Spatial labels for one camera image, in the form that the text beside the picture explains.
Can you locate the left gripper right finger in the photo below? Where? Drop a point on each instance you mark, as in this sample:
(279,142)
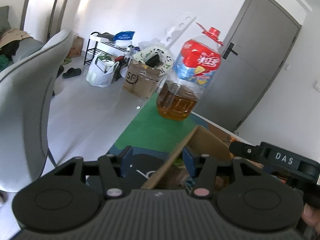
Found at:
(204,169)

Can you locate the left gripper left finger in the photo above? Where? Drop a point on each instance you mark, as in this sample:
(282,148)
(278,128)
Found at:
(113,168)

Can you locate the brown cardboard box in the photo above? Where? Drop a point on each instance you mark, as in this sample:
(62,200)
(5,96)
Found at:
(200,143)

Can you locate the person right hand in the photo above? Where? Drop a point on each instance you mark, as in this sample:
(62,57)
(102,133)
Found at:
(311,217)

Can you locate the colourful printed table mat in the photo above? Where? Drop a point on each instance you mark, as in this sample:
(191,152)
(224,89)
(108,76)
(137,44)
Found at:
(158,142)

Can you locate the SF cardboard box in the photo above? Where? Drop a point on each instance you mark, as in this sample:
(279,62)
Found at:
(141,80)

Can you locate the large cooking oil bottle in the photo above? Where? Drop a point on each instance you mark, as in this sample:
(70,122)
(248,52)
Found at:
(192,72)

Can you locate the white plastic shopping bag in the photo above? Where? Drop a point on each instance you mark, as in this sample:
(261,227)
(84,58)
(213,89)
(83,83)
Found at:
(101,70)

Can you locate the panda print round cushion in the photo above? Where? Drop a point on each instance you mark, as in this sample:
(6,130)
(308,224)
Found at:
(156,57)

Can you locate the black slipper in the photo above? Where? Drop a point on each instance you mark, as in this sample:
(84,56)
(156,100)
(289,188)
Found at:
(72,72)

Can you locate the grey chair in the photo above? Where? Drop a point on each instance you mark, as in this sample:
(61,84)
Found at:
(26,92)

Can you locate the white foam packaging piece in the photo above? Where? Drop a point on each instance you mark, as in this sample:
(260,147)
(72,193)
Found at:
(175,32)

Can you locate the brown box on floor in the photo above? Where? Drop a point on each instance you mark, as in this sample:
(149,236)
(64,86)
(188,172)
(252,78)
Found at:
(76,47)

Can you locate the black shoe rack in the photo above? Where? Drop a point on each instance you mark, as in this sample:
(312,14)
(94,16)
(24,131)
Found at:
(103,42)

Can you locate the grey door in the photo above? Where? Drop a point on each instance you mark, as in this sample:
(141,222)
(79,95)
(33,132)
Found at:
(263,38)

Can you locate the blue plastic bag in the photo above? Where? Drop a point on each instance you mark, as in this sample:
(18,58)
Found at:
(124,36)

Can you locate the white wall switch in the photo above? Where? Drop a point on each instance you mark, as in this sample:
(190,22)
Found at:
(316,85)

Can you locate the black door handle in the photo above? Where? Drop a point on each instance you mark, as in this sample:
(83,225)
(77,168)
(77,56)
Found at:
(229,50)

